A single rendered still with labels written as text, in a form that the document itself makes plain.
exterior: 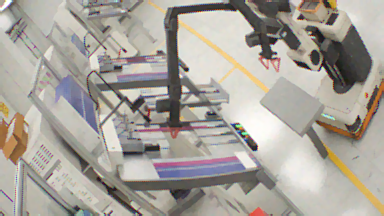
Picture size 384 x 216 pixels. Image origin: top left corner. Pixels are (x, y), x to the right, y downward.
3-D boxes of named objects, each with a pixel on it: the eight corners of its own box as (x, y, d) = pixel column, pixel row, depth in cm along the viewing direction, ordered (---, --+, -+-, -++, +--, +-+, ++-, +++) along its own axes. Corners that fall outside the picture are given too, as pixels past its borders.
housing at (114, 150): (111, 136, 287) (110, 113, 282) (124, 174, 243) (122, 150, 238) (100, 136, 284) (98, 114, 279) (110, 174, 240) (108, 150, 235)
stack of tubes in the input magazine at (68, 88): (92, 100, 274) (67, 72, 262) (99, 136, 228) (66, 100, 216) (80, 115, 274) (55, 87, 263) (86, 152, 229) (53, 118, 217)
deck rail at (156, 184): (261, 176, 244) (263, 166, 242) (262, 178, 243) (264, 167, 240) (123, 188, 226) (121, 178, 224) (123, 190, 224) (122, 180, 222)
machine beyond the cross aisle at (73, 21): (150, 28, 789) (88, -29, 706) (159, 37, 715) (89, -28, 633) (93, 87, 797) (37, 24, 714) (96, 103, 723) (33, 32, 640)
